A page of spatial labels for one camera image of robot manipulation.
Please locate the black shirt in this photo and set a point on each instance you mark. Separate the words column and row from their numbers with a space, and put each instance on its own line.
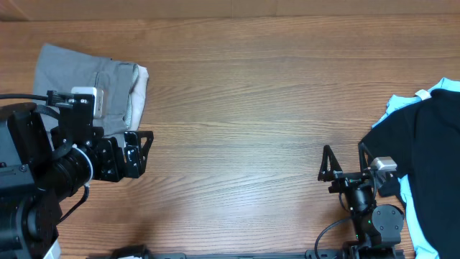
column 423, row 140

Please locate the light blue shirt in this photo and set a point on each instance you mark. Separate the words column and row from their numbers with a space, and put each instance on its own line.
column 406, row 104

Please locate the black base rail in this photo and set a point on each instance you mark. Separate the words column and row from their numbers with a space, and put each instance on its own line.
column 141, row 252

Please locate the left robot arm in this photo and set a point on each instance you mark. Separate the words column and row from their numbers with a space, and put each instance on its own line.
column 50, row 149

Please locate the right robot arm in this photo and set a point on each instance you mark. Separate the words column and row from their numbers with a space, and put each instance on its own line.
column 377, row 227

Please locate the grey shorts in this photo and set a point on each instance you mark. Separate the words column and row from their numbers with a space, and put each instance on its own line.
column 119, row 87

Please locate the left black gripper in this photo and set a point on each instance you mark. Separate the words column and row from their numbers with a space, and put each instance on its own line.
column 114, row 170

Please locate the folded beige shorts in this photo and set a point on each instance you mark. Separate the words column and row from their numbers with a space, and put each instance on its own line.
column 138, row 97

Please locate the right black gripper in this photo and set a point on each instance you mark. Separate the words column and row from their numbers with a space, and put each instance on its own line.
column 346, row 178

